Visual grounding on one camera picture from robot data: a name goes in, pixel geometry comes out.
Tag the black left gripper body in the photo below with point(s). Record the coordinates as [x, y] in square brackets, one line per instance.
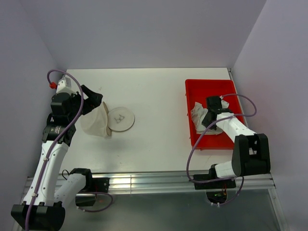
[76, 99]

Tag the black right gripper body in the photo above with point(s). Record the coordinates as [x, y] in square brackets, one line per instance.
[205, 122]

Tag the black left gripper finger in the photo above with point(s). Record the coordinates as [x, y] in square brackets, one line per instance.
[87, 108]
[93, 98]

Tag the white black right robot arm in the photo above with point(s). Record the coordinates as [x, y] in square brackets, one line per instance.
[251, 154]

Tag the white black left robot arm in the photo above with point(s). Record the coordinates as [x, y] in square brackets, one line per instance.
[43, 207]

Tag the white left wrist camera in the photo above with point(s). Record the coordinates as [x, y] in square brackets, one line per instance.
[63, 86]

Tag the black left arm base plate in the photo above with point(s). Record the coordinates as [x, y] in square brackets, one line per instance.
[84, 198]

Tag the aluminium mounting rail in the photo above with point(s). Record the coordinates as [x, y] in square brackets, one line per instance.
[163, 182]

